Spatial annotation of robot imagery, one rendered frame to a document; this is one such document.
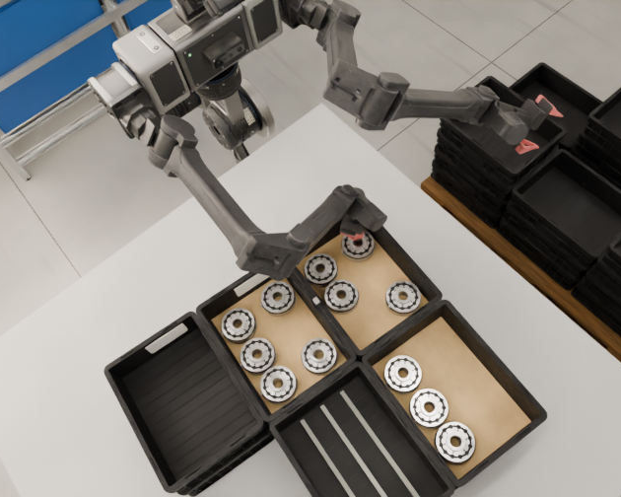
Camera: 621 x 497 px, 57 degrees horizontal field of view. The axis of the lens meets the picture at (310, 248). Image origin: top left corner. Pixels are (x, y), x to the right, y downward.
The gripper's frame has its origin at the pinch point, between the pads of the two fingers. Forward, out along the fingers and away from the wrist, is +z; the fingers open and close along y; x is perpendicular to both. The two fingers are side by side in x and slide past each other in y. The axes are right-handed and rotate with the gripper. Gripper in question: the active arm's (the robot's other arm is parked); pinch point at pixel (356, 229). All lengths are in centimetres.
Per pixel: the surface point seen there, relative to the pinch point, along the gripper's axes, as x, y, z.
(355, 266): -1.4, -7.5, 10.3
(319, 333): 2.7, -31.2, 10.0
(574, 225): -73, 51, 56
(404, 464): -30, -59, 10
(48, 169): 187, 39, 94
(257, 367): 16.3, -46.4, 6.8
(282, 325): 14.3, -32.0, 9.9
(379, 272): -9.2, -7.4, 10.3
